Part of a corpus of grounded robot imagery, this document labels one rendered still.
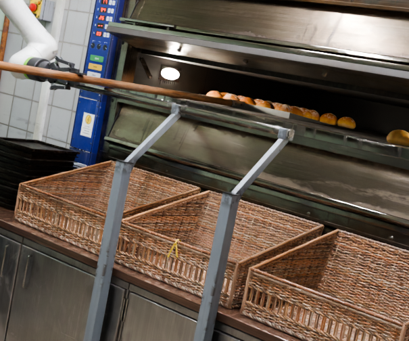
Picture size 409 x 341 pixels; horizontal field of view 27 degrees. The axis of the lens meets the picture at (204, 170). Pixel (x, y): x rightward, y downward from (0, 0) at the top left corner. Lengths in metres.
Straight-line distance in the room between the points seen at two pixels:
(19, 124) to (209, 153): 1.25
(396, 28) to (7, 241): 1.69
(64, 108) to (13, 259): 0.94
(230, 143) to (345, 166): 0.53
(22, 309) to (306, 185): 1.19
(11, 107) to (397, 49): 2.13
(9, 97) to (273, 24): 1.63
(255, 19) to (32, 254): 1.25
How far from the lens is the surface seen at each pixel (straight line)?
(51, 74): 3.13
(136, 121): 3.71
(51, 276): 3.24
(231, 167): 3.31
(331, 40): 3.12
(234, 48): 3.19
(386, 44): 3.00
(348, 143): 3.04
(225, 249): 2.60
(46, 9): 4.19
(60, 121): 4.07
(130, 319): 2.94
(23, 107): 4.30
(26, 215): 3.44
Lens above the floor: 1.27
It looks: 6 degrees down
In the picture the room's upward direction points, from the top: 11 degrees clockwise
